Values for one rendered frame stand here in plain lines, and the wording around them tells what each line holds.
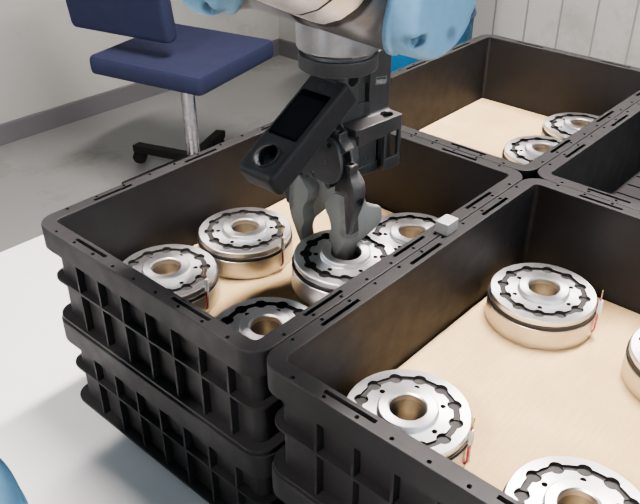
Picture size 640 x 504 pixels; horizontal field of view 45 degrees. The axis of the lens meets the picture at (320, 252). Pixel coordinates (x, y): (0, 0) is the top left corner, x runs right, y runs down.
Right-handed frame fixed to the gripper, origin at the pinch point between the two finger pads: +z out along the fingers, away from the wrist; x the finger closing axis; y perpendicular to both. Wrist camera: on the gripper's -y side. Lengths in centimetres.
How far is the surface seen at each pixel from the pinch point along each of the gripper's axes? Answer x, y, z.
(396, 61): 128, 157, 48
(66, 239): 11.4, -20.7, -4.9
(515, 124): 12, 52, 5
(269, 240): 7.6, -0.3, 1.9
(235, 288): 6.6, -5.9, 5.1
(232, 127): 197, 135, 88
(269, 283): 4.9, -2.7, 5.0
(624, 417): -30.6, 6.4, 4.9
